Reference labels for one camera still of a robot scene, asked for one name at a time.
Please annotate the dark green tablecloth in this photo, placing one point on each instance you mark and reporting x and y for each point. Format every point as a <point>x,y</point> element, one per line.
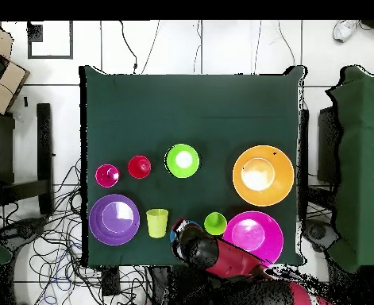
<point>189,105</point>

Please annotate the lime green cup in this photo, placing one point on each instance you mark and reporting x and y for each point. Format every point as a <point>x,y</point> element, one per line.
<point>215,224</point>

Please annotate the black power adapter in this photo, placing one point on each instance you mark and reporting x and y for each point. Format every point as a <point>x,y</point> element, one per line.
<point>110,282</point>

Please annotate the large pink bowl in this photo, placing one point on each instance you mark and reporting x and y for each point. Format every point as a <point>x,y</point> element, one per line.
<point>269,238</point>

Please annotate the blue bowl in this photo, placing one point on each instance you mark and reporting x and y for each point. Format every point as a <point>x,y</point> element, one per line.
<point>171,236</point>

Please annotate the large orange bowl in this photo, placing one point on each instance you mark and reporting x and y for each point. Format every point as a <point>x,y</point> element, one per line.
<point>282,187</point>

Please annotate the yellow cup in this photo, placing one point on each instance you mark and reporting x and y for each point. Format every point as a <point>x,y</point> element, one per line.
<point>157,224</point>

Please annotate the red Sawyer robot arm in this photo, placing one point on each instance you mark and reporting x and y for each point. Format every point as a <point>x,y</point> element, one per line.
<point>231,257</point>

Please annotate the red cup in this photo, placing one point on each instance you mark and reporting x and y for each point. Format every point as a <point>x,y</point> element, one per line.
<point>135,168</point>

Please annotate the black box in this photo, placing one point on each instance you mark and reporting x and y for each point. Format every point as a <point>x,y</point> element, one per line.
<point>326,143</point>

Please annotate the black chair frame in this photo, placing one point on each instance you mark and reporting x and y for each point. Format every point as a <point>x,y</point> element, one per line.
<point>44,143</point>

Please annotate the small green bowl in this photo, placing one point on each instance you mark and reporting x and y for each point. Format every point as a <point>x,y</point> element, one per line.
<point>174,165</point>

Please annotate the magenta cup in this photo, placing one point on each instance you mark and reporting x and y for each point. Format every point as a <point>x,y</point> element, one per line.
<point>104,178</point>

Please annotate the purple bowl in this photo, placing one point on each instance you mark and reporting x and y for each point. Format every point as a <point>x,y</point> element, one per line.
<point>99,225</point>

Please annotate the white shoe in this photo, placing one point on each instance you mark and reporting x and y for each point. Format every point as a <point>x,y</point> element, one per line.
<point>343,30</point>

